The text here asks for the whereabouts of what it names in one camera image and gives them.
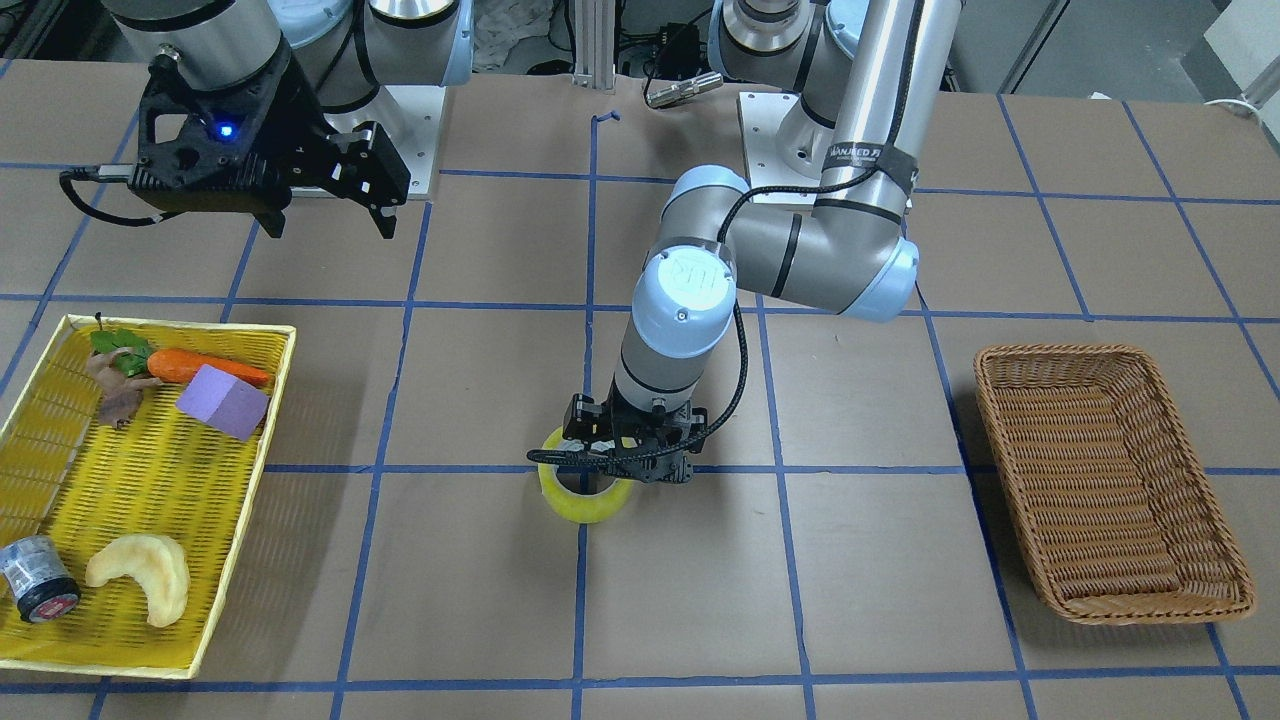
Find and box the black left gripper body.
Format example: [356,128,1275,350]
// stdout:
[559,393,707,484]

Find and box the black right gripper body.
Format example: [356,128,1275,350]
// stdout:
[128,50,332,238]

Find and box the clear yellow tape roll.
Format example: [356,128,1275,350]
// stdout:
[538,428,639,524]

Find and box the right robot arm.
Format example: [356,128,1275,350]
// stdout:
[59,1,474,238]

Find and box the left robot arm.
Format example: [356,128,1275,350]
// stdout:
[527,1,963,483]

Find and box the orange toy carrot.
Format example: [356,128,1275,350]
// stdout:
[90,328,274,388]

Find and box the purple foam cube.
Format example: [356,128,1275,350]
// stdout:
[175,365,270,441]

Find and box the brown toy animal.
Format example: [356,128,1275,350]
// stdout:
[84,347,163,430]

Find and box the yellow woven tray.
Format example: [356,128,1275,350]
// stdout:
[1,314,297,680]

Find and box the pale banana slice toy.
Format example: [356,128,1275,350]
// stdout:
[84,533,189,628]

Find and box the small black silver can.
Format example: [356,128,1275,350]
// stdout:
[1,536,81,624]

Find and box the brown wicker basket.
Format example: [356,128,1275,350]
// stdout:
[973,345,1257,626]

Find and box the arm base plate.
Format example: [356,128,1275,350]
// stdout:
[737,90,916,210]
[280,81,448,201]

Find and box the aluminium frame post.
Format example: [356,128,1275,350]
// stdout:
[571,0,618,95]

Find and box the black cable conduit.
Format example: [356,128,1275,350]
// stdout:
[527,0,925,471]

